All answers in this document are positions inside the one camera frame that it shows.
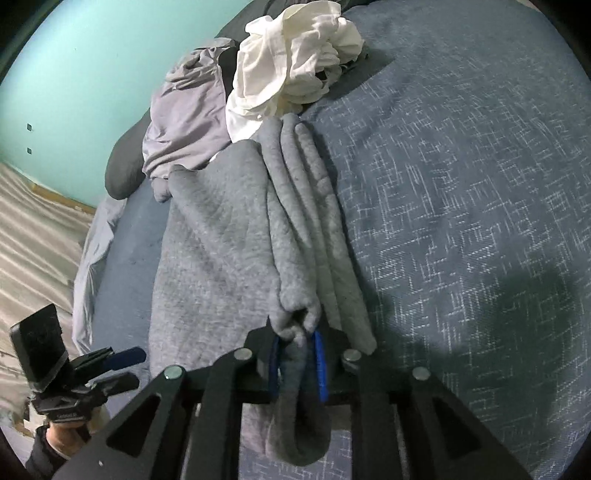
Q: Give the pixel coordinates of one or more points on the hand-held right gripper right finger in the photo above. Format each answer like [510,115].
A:
[322,369]

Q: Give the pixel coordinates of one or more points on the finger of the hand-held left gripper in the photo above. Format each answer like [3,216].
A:
[127,357]
[120,383]

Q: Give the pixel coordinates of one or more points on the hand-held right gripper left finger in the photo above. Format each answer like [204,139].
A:
[274,364]

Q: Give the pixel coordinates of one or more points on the grey knit sweater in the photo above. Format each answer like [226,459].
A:
[221,240]

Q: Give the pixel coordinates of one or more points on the person's left forearm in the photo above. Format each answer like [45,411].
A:
[41,457]

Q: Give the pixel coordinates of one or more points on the person's left hand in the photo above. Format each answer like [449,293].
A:
[74,434]

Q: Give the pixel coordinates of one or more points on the striped beige curtain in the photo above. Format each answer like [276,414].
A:
[37,258]

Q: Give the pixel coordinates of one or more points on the light grey duvet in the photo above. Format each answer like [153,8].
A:
[92,258]

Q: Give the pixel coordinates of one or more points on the dark grey long pillow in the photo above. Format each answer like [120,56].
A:
[122,166]

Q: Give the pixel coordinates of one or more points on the blue patterned bed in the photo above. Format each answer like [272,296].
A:
[461,184]

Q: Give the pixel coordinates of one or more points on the lilac grey shirt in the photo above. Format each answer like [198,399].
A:
[184,124]

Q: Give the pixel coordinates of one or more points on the black garment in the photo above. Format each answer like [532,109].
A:
[229,69]

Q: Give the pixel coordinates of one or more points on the white shirt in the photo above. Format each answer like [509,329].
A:
[277,60]

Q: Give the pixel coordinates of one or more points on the wooden frame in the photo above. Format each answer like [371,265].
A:
[60,196]

